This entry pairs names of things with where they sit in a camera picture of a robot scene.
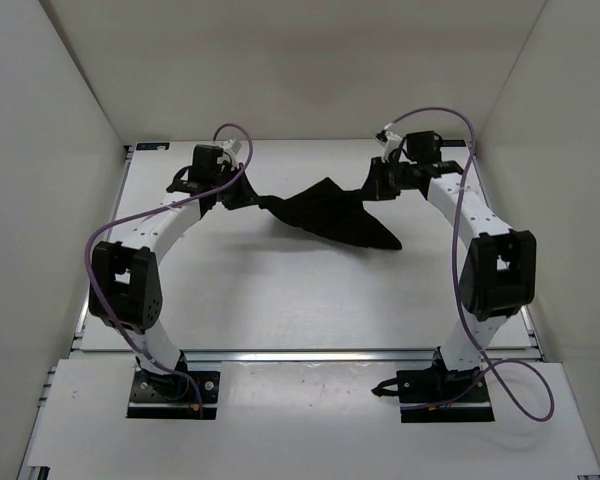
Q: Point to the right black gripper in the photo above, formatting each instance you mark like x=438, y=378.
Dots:
x=375, y=188

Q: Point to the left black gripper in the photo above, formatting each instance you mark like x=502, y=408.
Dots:
x=247, y=195

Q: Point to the black skirt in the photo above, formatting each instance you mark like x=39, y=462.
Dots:
x=328, y=211

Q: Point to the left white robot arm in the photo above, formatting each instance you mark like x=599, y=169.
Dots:
x=122, y=260

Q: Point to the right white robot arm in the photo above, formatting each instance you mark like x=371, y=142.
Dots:
x=498, y=274

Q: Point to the right blue label sticker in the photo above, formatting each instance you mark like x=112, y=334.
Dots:
x=453, y=143

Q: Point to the blue label sticker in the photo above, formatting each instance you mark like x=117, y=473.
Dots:
x=152, y=146
x=453, y=143

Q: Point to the left blue label sticker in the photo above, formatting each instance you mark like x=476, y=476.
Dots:
x=152, y=146

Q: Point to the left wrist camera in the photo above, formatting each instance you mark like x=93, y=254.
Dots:
x=213, y=159

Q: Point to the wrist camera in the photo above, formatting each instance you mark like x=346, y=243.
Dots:
x=213, y=159
x=419, y=147

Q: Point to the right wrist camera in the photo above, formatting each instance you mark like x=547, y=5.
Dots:
x=419, y=147

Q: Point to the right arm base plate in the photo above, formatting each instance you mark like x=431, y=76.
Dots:
x=429, y=396

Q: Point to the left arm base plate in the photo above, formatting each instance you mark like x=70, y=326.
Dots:
x=163, y=397

